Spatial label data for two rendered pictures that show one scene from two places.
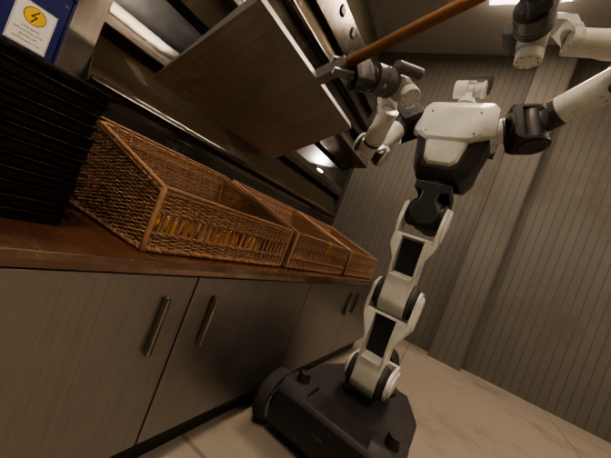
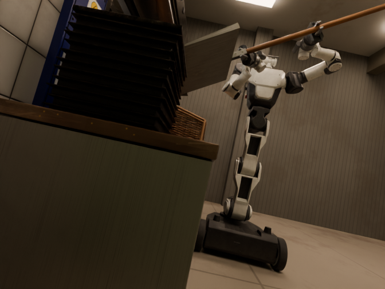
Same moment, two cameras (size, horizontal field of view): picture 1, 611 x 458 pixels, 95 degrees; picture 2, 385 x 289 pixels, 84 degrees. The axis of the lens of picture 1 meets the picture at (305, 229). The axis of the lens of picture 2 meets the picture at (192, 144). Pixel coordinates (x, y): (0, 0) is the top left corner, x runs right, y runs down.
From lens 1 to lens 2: 0.78 m
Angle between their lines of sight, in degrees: 28
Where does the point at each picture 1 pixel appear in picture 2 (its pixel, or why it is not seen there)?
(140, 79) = not seen: hidden behind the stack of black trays
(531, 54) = (306, 55)
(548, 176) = not seen: hidden behind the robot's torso
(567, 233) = (275, 127)
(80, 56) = not seen: hidden behind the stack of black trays
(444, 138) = (264, 86)
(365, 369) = (240, 206)
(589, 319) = (287, 167)
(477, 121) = (278, 78)
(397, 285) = (251, 160)
